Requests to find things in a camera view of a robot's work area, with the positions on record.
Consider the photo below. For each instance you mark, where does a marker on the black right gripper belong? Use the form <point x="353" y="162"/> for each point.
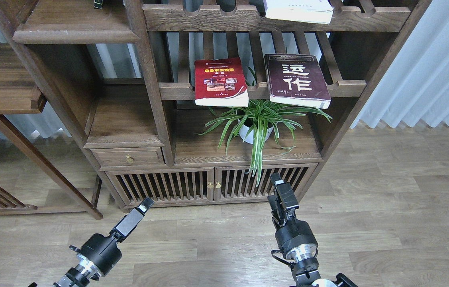
<point x="294" y="237"/>

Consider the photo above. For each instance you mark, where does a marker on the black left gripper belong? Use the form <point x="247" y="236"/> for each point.
<point x="100" y="254"/>

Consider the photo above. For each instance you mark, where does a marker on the dark maroon book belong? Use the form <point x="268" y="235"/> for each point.
<point x="296" y="79"/>

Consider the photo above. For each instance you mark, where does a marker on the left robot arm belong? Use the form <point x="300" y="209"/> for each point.
<point x="74" y="278"/>

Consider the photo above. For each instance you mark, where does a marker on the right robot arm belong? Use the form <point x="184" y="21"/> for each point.
<point x="305" y="272"/>

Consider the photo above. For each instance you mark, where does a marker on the white book on top shelf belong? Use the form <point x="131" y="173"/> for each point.
<point x="314" y="11"/>

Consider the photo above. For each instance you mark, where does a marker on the small dark object on shelf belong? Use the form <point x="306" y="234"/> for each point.
<point x="98" y="4"/>

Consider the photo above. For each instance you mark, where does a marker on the right slatted cabinet door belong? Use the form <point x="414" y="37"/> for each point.
<point x="235" y="184"/>

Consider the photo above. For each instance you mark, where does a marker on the slatted cabinet door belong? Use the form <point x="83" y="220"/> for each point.
<point x="167" y="187"/>
<point x="235" y="184"/>

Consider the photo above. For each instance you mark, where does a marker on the left slatted cabinet door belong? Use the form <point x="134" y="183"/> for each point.
<point x="167" y="187"/>

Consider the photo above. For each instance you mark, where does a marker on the white plant pot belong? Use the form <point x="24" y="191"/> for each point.
<point x="252" y="131"/>

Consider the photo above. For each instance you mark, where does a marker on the small wooden drawer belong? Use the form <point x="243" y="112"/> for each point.
<point x="120" y="157"/>

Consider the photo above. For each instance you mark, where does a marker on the green spider plant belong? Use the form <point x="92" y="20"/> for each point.
<point x="260" y="110"/>

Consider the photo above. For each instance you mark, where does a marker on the red paperback book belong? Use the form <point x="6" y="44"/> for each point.
<point x="220" y="82"/>

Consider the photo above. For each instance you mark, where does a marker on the dark wooden bookshelf cabinet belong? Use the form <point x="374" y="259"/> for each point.
<point x="121" y="76"/>

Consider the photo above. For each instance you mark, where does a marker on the white curtain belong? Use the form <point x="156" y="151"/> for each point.
<point x="415" y="88"/>

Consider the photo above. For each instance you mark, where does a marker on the wooden side table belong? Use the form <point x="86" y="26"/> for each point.
<point x="20" y="95"/>

